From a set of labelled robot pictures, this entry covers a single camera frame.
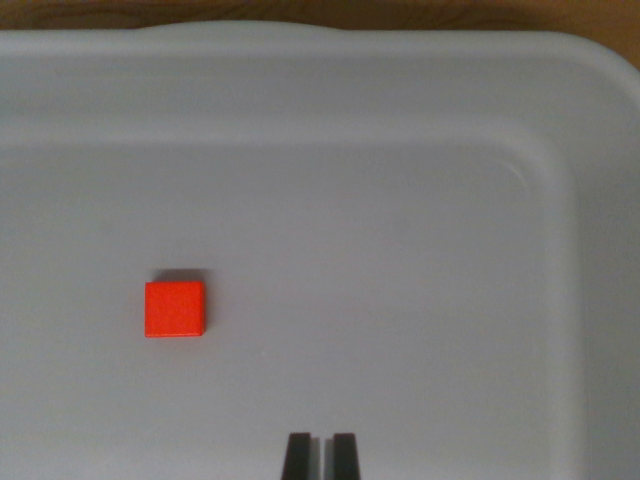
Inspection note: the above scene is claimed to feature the grey plastic tray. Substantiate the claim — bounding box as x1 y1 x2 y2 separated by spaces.
0 21 640 480

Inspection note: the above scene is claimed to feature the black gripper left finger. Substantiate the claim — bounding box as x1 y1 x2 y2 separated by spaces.
281 432 321 480

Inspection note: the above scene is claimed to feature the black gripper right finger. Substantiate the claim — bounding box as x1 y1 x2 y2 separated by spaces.
324 432 362 480

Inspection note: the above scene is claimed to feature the red square block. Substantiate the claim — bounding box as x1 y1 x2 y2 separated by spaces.
144 280 208 339

